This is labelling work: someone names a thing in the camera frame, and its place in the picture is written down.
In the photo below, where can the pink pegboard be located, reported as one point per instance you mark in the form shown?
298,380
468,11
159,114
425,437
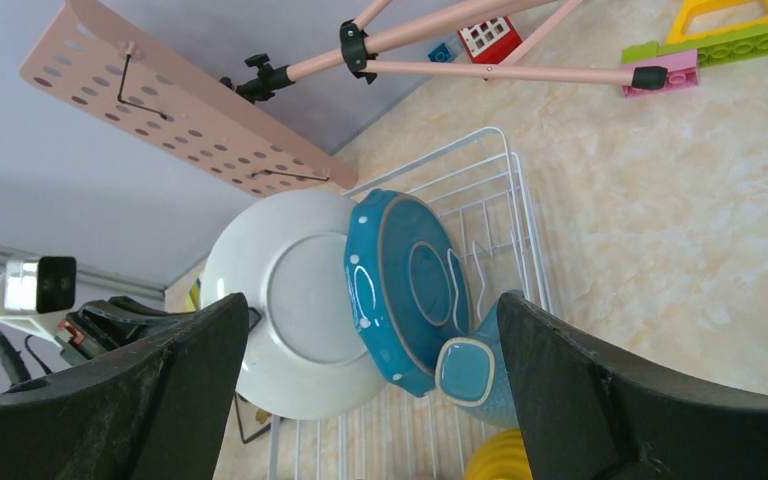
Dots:
98,62

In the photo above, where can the yellow toy frame block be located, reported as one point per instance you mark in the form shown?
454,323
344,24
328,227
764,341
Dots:
698,19

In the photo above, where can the pink toy brick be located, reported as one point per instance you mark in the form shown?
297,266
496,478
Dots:
669,72

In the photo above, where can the green toy brick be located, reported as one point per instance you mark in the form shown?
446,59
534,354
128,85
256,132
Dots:
744,43

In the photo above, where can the small blue toy block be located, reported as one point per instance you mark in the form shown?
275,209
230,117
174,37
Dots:
442,53

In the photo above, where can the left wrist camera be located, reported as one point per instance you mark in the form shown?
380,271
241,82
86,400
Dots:
36,293

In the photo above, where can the blue floral mug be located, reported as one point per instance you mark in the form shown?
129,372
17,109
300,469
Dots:
471,374

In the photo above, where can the red white toy block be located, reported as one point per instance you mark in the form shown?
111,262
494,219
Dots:
491,41

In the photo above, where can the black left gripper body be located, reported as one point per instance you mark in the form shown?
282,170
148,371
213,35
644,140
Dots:
101,326

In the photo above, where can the white wire dish rack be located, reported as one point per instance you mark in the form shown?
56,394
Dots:
478,187

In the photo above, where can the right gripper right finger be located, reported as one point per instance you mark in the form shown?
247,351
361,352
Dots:
588,409

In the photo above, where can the yellow green toy block stack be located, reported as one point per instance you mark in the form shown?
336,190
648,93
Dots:
193,298

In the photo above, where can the yellow ribbed bowl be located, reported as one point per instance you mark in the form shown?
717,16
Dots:
501,457

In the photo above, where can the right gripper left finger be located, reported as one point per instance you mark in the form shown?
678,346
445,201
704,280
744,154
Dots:
155,408

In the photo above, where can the blue polka dot plate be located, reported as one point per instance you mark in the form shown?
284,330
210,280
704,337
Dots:
407,287

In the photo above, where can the round printed white plate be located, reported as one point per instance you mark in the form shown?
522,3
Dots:
304,358

